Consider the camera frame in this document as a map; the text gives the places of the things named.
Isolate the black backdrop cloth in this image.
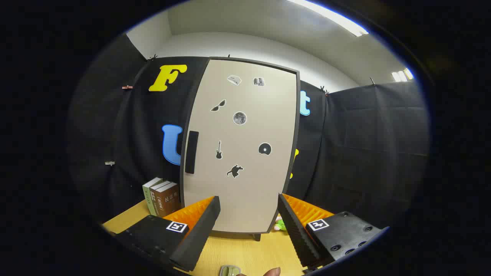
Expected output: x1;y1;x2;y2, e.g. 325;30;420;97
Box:
65;34;430;246

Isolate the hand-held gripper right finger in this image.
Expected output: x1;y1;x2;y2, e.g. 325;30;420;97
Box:
278;193;390;269

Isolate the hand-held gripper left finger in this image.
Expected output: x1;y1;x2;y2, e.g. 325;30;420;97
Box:
115;195;221;273

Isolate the green book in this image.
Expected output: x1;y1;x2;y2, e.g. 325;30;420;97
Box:
142;177;163;217

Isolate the brown book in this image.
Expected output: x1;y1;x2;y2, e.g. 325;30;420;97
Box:
160;183;181;217
150;181;171;218

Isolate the gray cabinet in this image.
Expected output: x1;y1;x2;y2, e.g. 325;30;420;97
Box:
209;57;301;242

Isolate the small ceiling light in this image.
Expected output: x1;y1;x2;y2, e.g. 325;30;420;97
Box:
391;68;414;82

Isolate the black door handle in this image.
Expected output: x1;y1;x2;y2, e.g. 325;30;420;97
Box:
185;131;199;175

